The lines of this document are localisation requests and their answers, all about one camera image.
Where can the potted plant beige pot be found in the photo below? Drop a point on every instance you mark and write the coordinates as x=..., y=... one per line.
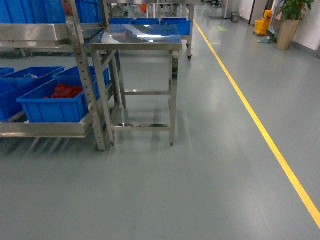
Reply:
x=292, y=13

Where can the red parts in bin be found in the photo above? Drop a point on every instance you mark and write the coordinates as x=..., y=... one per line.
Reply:
x=64, y=91

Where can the stainless steel shelf rack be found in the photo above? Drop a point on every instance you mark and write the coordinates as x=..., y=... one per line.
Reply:
x=83, y=20

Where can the blue bin with red parts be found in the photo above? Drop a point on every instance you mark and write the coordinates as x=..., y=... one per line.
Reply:
x=41, y=107

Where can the blue bins on far cart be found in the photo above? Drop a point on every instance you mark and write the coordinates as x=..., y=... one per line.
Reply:
x=183, y=25

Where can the stainless steel small table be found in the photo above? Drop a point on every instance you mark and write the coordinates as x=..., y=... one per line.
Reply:
x=128, y=37

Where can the blue bin behind post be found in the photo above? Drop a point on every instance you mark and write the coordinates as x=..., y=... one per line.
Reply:
x=72, y=76

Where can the yellow mop bucket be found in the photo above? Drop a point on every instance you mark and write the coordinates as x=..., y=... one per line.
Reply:
x=261, y=25

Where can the blue bin middle left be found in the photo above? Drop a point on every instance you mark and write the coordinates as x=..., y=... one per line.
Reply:
x=19, y=83

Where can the large blue upper bin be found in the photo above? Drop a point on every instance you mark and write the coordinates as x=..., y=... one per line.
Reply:
x=31, y=12

